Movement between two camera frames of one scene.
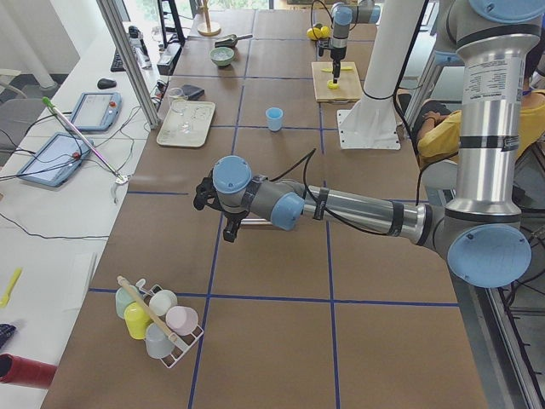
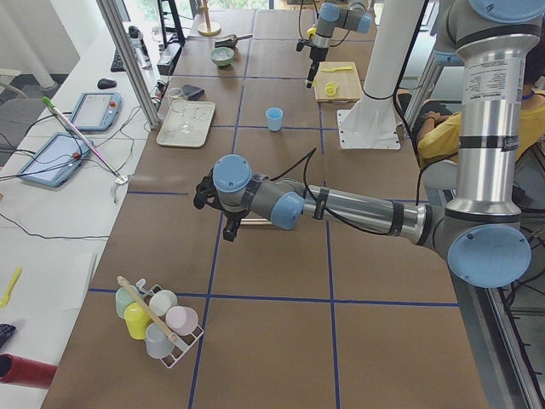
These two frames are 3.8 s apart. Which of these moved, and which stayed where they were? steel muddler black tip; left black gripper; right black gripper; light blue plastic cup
Moved: right black gripper
Stayed: left black gripper; steel muddler black tip; light blue plastic cup
